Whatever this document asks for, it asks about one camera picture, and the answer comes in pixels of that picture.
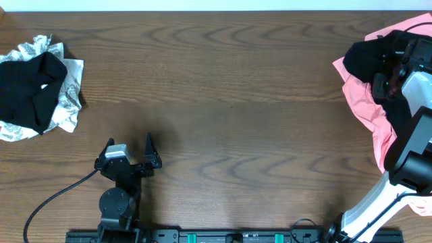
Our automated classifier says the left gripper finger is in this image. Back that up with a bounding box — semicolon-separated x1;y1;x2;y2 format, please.
144;132;161;163
99;138;115;159

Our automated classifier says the black shirt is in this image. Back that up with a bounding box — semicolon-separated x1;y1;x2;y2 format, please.
343;30;419;134

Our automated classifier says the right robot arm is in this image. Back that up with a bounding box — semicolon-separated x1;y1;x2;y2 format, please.
324;34;431;242

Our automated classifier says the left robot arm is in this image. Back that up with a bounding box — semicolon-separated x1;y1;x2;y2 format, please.
94;133;162;243

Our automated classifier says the white leaf-patterned cloth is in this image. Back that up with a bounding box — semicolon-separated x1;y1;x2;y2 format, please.
1;35;84;142

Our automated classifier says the pink garment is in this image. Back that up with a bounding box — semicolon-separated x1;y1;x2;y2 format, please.
333;13;431;216

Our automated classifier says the black folded garment on left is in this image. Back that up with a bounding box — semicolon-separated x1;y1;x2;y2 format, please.
1;52;68;134

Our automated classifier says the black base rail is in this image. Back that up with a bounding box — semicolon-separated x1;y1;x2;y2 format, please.
65;228;404;243

